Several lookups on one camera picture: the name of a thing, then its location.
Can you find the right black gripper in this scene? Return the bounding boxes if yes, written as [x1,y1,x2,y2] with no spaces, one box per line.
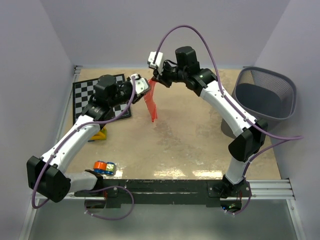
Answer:
[152,61,188,88]

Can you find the red plastic trash bag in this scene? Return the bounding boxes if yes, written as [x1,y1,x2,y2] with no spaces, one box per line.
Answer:
[144,79,158,123]

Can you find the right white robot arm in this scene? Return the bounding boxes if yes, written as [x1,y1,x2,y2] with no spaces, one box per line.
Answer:
[147,46,268,199]

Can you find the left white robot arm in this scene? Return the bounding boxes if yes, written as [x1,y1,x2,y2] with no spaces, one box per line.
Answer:
[26,73,151,203]

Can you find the grey mesh trash bin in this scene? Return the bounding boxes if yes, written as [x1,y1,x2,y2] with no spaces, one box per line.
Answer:
[229,66,297,133]

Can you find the black white chessboard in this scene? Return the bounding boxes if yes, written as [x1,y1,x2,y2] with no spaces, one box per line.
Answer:
[72,74,132,124]

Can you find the yellow blue toy blocks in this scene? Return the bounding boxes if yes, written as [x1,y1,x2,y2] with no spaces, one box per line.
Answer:
[88,127,107,142]

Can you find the orange tape roll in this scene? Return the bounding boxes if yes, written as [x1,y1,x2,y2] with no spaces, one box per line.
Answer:
[93,160,107,174]

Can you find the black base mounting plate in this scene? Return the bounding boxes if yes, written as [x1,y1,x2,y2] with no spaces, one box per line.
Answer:
[74,179,252,211]

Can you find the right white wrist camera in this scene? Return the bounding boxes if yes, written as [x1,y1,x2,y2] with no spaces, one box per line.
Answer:
[147,51,164,74]

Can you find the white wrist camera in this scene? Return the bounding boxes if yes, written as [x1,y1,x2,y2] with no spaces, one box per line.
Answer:
[147,51,164,74]
[127,73,151,97]

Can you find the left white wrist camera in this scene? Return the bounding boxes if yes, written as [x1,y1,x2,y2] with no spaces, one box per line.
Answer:
[127,73,151,97]

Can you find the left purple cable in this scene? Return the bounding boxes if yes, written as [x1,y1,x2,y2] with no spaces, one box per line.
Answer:
[31,76,137,221]

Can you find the purple cable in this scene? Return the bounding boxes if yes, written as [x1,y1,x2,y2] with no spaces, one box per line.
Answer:
[31,76,137,221]
[155,24,304,216]

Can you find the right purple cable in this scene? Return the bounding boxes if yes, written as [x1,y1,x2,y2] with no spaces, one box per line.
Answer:
[155,24,304,216]

